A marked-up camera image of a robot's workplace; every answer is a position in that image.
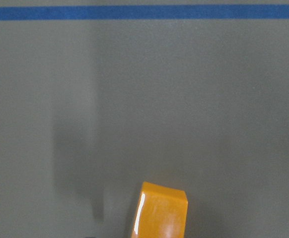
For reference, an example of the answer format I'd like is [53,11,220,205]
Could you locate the orange trapezoid block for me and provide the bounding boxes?
[131,181,188,238]

